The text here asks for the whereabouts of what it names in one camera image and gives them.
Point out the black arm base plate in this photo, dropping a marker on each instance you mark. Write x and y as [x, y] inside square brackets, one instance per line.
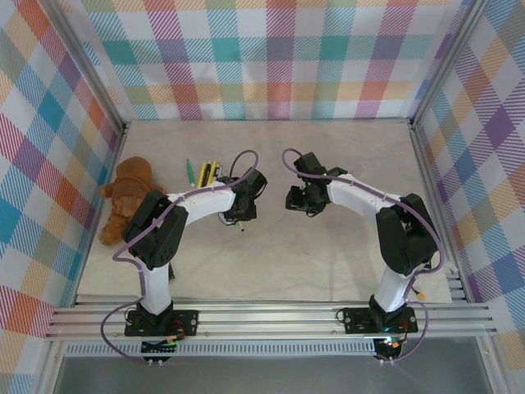
[188, 322]
[357, 320]

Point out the aluminium mounting rail beam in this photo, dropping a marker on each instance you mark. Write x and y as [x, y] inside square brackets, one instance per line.
[266, 320]

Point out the small black controller board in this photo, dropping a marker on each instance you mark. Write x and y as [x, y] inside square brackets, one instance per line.
[389, 346]
[158, 349]

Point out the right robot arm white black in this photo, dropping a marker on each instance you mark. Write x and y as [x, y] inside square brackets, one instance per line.
[357, 197]

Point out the aluminium frame post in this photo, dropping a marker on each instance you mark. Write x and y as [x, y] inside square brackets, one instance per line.
[87, 61]
[445, 61]

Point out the thin aluminium table edge rail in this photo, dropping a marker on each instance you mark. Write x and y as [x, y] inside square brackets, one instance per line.
[266, 120]

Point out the thick green marker pen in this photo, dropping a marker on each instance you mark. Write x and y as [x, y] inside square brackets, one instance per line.
[190, 172]

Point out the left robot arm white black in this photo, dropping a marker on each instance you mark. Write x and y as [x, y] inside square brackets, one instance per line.
[205, 205]

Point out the black and yellow marker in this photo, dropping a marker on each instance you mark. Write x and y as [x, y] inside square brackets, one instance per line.
[210, 172]

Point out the yellow marker pen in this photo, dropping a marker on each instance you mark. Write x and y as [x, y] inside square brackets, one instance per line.
[202, 175]

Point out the yellow power connector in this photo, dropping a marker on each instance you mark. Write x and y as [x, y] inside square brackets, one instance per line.
[418, 295]

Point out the thin black cap marker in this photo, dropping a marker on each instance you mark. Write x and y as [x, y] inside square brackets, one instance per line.
[241, 227]

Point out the brown teddy bear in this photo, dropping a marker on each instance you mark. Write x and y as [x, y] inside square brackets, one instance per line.
[123, 193]

